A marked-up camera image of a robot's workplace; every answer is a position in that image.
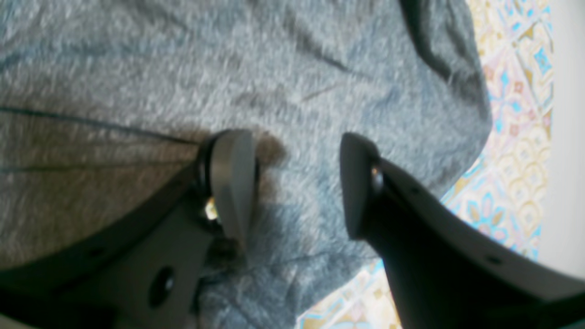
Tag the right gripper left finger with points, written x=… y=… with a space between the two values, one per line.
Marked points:
x=142 y=272

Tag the patterned tablecloth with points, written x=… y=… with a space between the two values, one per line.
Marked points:
x=502 y=193

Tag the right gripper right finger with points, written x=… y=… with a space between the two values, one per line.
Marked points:
x=442 y=273

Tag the grey t-shirt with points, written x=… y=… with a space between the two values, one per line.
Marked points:
x=102 y=101

